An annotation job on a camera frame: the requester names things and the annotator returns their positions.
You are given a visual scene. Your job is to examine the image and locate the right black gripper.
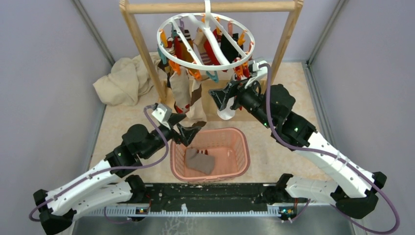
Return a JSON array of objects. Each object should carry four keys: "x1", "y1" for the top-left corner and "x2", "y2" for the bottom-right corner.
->
[{"x1": 209, "y1": 74, "x2": 274, "y2": 129}]

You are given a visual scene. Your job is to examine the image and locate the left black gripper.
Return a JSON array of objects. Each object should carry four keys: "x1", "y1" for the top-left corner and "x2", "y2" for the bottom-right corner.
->
[{"x1": 141, "y1": 113, "x2": 201, "y2": 159}]

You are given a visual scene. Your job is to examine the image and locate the beige brown sock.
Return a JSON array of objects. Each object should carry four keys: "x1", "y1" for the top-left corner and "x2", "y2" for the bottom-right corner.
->
[{"x1": 186, "y1": 80, "x2": 207, "y2": 127}]

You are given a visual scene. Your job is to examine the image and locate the grey sock with striped cuff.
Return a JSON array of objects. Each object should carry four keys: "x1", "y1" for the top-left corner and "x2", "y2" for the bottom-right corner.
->
[{"x1": 184, "y1": 148, "x2": 215, "y2": 175}]

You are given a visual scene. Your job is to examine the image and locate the pink plastic laundry basket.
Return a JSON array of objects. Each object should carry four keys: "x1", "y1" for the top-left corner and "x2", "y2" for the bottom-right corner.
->
[{"x1": 170, "y1": 127, "x2": 251, "y2": 183}]

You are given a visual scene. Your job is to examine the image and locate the wooden hanger rack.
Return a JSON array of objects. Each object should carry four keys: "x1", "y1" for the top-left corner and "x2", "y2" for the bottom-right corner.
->
[{"x1": 118, "y1": 0, "x2": 305, "y2": 122}]

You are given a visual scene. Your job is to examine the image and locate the red patterned sock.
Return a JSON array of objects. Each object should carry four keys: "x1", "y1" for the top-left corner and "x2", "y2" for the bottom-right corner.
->
[{"x1": 233, "y1": 62, "x2": 251, "y2": 80}]

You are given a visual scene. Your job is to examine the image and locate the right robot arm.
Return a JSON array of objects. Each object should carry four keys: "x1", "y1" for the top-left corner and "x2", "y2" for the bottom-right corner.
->
[{"x1": 266, "y1": 84, "x2": 387, "y2": 219}]

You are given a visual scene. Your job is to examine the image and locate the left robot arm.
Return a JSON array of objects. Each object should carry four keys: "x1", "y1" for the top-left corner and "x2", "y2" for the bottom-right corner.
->
[{"x1": 33, "y1": 114, "x2": 201, "y2": 235}]

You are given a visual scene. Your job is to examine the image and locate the white round clip hanger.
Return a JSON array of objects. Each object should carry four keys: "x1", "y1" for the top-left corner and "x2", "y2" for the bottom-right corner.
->
[{"x1": 156, "y1": 0, "x2": 256, "y2": 73}]

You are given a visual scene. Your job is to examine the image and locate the mustard yellow sock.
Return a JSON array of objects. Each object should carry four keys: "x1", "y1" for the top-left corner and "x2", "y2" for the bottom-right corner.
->
[{"x1": 178, "y1": 29, "x2": 194, "y2": 62}]

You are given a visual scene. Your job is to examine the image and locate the beige crumpled cloth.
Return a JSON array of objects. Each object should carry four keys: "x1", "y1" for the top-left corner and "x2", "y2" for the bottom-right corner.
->
[{"x1": 93, "y1": 55, "x2": 154, "y2": 106}]

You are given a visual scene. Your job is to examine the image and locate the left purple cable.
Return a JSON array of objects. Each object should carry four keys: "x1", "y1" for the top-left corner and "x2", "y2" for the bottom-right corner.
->
[{"x1": 28, "y1": 104, "x2": 170, "y2": 225}]

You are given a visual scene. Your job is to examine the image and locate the purple cable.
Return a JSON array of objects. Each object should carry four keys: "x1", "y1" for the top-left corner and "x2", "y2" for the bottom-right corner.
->
[
  {"x1": 257, "y1": 62, "x2": 401, "y2": 235},
  {"x1": 28, "y1": 104, "x2": 170, "y2": 225}
]

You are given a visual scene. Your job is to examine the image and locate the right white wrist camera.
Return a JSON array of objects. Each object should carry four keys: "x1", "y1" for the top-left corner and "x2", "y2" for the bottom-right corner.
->
[{"x1": 245, "y1": 60, "x2": 269, "y2": 89}]

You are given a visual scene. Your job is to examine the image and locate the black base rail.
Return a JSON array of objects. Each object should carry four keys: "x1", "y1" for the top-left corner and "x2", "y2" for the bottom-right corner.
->
[{"x1": 64, "y1": 174, "x2": 366, "y2": 221}]

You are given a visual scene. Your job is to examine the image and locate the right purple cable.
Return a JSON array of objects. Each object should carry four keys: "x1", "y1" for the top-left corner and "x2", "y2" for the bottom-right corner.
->
[{"x1": 257, "y1": 62, "x2": 401, "y2": 235}]

